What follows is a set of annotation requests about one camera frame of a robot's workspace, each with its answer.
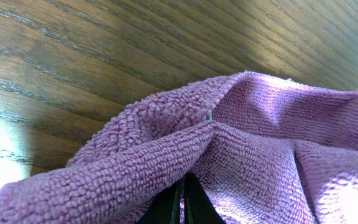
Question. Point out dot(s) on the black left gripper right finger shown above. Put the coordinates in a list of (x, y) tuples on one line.
[(198, 207)]

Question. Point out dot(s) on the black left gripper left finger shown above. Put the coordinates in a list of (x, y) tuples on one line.
[(165, 208)]

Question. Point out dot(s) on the purple microfiber cloth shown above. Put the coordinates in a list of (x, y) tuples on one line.
[(265, 150)]

